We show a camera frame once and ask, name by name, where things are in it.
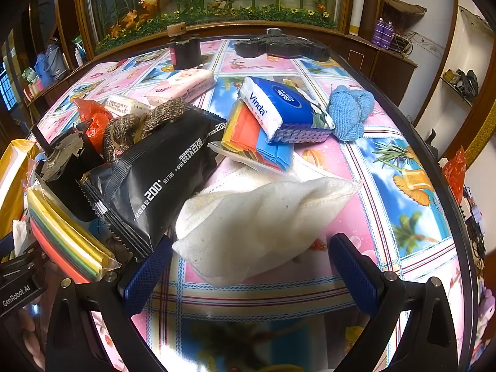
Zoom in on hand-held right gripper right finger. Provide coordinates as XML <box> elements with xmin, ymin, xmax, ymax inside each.
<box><xmin>329</xmin><ymin>233</ymin><xmax>458</xmax><ymax>372</ymax></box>

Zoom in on orange plastic bag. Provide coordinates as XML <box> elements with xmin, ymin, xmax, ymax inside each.
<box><xmin>442</xmin><ymin>147</ymin><xmax>467</xmax><ymax>206</ymax></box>

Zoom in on white bottle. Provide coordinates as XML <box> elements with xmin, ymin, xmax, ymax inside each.
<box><xmin>73</xmin><ymin>37</ymin><xmax>88</xmax><ymax>66</ymax></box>

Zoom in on black snack packet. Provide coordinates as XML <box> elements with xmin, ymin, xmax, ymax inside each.
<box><xmin>79</xmin><ymin>108</ymin><xmax>229</xmax><ymax>262</ymax></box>

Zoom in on blue towel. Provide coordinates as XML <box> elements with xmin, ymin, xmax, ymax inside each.
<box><xmin>327</xmin><ymin>84</ymin><xmax>376</xmax><ymax>142</ymax></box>

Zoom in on white tissue pack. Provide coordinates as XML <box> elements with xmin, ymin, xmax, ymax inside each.
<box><xmin>104</xmin><ymin>94</ymin><xmax>156</xmax><ymax>119</ymax></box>

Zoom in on black metal pot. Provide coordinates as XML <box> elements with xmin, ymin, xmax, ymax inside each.
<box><xmin>29</xmin><ymin>120</ymin><xmax>105</xmax><ymax>221</ymax></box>

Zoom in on black carved ornament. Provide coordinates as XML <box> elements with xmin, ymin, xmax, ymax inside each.
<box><xmin>233</xmin><ymin>28</ymin><xmax>332</xmax><ymax>62</ymax></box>

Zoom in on orange and blue paper pack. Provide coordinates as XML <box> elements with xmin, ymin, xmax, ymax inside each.
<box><xmin>207</xmin><ymin>101</ymin><xmax>295</xmax><ymax>173</ymax></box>

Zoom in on yellow box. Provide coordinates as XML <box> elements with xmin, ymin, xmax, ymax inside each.
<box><xmin>0</xmin><ymin>139</ymin><xmax>39</xmax><ymax>241</ymax></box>

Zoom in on red plastic bag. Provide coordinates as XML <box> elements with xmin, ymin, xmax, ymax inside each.
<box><xmin>73</xmin><ymin>98</ymin><xmax>115</xmax><ymax>153</ymax></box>

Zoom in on blue bags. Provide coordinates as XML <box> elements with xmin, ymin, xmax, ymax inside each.
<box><xmin>34</xmin><ymin>42</ymin><xmax>68</xmax><ymax>88</ymax></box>

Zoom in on dark jar with wooden lid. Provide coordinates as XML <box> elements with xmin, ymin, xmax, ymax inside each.
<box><xmin>167</xmin><ymin>23</ymin><xmax>201</xmax><ymax>71</ymax></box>

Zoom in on white cloth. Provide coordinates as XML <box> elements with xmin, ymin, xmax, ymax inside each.
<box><xmin>171</xmin><ymin>176</ymin><xmax>363</xmax><ymax>289</ymax></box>

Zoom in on white roll with yellow band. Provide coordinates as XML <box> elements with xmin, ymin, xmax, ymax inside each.
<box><xmin>349</xmin><ymin>0</ymin><xmax>369</xmax><ymax>37</ymax></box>

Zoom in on pink tissue pack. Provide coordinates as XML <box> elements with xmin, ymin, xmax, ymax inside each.
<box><xmin>145</xmin><ymin>68</ymin><xmax>215</xmax><ymax>107</ymax></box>

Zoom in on blue tissue pack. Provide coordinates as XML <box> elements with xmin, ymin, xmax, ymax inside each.
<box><xmin>237</xmin><ymin>75</ymin><xmax>336</xmax><ymax>144</ymax></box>

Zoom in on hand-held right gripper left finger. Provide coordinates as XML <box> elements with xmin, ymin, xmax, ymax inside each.
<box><xmin>44</xmin><ymin>236</ymin><xmax>174</xmax><ymax>372</ymax></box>

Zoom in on brown wicker basket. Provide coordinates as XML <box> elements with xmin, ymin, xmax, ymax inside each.
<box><xmin>383</xmin><ymin>0</ymin><xmax>427</xmax><ymax>33</ymax></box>

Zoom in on black object on shelf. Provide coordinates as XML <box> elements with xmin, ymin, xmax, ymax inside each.
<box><xmin>444</xmin><ymin>68</ymin><xmax>479</xmax><ymax>103</ymax></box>

